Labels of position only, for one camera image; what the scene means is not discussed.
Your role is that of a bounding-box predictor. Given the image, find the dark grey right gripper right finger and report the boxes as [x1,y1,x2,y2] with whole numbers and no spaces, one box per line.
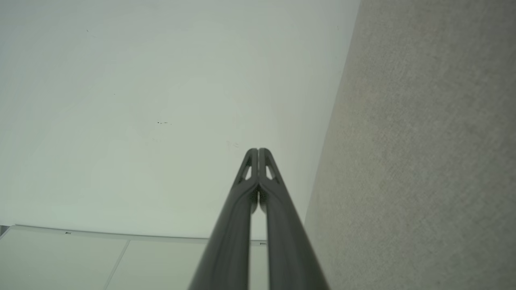
[258,148,330,290]

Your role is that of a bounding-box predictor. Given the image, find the white panel with grey trim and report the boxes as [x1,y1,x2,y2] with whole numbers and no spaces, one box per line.
[0,225,268,290]

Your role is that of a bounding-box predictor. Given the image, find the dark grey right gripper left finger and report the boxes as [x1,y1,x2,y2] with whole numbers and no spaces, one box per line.
[189,148,259,290]

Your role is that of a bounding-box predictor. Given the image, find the grey fabric sofa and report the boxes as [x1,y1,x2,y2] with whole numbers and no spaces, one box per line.
[304,0,516,290]

